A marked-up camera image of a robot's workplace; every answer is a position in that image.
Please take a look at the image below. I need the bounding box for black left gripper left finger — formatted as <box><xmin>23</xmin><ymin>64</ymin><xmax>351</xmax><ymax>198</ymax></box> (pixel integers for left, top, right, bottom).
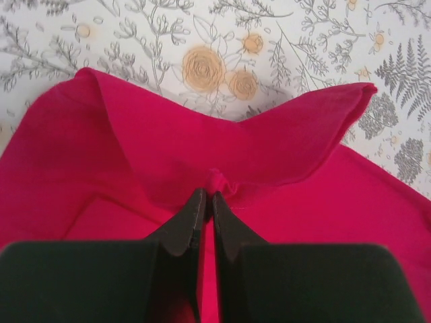
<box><xmin>1</xmin><ymin>189</ymin><xmax>206</xmax><ymax>322</ymax></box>

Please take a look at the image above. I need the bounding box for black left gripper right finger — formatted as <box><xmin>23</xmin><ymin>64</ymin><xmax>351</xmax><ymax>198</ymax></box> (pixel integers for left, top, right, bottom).
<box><xmin>212</xmin><ymin>193</ymin><xmax>425</xmax><ymax>322</ymax></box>

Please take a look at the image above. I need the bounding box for magenta t-shirt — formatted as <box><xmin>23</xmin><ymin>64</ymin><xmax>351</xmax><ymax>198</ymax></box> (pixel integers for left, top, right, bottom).
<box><xmin>1</xmin><ymin>68</ymin><xmax>430</xmax><ymax>322</ymax></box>

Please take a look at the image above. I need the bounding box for floral patterned tablecloth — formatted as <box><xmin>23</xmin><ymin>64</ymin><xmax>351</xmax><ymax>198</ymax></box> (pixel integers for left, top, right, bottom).
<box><xmin>1</xmin><ymin>1</ymin><xmax>430</xmax><ymax>196</ymax></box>

